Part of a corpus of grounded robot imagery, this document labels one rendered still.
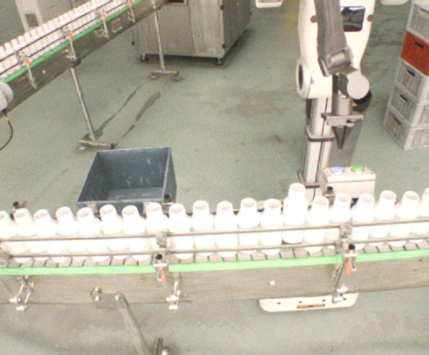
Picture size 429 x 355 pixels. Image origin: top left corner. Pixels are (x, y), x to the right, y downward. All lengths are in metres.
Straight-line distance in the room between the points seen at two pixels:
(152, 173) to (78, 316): 1.00
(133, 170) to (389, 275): 1.05
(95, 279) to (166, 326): 1.02
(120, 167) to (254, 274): 0.81
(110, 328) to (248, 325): 0.74
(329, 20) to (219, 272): 0.68
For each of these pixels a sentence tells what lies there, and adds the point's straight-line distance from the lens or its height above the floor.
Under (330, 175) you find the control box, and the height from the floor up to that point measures 1.12.
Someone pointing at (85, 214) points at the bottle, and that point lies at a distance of 0.96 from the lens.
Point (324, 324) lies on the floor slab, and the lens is 2.03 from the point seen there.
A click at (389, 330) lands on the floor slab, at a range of 2.11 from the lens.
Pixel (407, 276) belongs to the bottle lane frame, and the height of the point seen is 0.89.
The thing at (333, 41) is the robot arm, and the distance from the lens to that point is 0.94.
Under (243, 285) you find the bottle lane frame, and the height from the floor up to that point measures 0.90.
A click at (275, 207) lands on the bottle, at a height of 1.14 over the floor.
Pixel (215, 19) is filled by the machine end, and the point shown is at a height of 0.59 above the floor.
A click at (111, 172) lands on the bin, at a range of 1.59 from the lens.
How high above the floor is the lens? 1.77
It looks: 40 degrees down
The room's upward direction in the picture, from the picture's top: 4 degrees counter-clockwise
